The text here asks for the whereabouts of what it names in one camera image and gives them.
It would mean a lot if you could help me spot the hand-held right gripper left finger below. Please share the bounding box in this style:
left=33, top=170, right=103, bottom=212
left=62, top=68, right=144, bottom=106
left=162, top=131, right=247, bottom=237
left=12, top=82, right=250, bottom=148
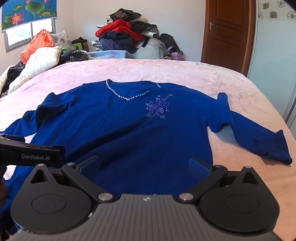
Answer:
left=24, top=155, right=115, bottom=204

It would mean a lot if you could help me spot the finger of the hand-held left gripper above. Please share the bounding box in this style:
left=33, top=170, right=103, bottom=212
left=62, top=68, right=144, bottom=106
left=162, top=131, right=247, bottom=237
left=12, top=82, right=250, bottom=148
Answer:
left=0, top=133, right=65, bottom=156

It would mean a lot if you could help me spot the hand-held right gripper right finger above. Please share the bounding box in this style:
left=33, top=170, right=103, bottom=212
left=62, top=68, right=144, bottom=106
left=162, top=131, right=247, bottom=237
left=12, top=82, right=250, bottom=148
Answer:
left=178, top=157, right=266, bottom=205

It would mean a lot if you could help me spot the blue beaded knit sweater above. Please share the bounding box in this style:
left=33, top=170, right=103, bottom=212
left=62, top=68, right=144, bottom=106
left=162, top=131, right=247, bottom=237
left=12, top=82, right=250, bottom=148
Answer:
left=0, top=79, right=292, bottom=234

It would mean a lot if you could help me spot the pile of clothes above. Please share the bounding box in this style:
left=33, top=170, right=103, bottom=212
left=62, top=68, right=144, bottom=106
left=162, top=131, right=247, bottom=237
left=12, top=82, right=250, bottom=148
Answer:
left=91, top=8, right=160, bottom=54

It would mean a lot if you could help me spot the black patterned cloth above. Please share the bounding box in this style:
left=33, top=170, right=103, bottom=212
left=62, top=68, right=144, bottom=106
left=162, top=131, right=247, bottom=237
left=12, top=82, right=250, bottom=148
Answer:
left=6, top=61, right=25, bottom=87

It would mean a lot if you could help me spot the white quilted pillow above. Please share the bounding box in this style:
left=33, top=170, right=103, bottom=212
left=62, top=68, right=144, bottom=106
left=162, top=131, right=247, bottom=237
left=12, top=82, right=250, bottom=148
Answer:
left=8, top=46, right=62, bottom=93

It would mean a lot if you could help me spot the leopard print cloth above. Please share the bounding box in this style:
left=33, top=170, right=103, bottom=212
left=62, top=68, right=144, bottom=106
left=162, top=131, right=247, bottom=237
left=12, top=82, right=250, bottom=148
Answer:
left=59, top=49, right=89, bottom=64

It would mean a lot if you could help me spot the orange plastic bag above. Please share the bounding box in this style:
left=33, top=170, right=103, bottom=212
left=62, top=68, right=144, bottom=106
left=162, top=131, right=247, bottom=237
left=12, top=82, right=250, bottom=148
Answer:
left=20, top=29, right=56, bottom=65

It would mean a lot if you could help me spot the pink bed blanket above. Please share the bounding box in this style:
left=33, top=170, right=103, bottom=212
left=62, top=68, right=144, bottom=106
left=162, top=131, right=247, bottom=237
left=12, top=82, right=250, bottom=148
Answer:
left=0, top=58, right=296, bottom=241

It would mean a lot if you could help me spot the grey floral pillow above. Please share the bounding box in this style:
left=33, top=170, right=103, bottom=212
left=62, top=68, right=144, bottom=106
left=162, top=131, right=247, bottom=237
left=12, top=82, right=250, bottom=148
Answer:
left=51, top=30, right=74, bottom=52

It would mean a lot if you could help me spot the light blue knitted blanket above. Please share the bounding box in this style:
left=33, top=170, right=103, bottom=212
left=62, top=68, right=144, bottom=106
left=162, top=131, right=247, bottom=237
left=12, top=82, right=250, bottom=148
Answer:
left=87, top=50, right=136, bottom=60

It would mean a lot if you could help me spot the purple bag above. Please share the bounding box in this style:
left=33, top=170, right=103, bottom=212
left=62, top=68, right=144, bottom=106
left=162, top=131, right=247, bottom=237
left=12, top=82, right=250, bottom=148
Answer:
left=170, top=51, right=185, bottom=61

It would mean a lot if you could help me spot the window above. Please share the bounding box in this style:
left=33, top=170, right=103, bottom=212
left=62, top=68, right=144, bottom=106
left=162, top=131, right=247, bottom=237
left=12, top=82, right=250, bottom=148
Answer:
left=4, top=18, right=57, bottom=53

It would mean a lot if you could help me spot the light blue bedding bundle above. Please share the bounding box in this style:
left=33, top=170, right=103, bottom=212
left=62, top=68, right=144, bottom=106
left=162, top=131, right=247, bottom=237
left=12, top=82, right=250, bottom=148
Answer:
left=134, top=38, right=167, bottom=59

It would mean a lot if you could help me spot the clear plastic bag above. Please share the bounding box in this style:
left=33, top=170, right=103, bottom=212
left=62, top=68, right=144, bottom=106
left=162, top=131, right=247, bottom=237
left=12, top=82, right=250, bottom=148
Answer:
left=148, top=38, right=168, bottom=55

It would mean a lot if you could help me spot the black bag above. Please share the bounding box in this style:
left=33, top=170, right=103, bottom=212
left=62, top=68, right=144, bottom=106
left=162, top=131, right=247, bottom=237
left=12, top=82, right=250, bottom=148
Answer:
left=159, top=33, right=180, bottom=53

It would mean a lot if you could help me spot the frosted glass wardrobe door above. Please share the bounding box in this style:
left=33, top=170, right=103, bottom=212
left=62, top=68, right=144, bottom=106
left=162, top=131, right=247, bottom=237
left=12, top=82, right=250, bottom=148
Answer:
left=246, top=0, right=296, bottom=130

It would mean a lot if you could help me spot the brown wooden door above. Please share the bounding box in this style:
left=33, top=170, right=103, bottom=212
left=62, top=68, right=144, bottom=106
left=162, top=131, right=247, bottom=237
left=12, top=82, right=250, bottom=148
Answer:
left=201, top=0, right=256, bottom=76

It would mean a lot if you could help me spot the lotus print window blind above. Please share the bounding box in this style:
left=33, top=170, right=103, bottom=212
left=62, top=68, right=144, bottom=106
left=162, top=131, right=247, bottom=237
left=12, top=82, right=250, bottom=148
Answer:
left=1, top=0, right=58, bottom=33

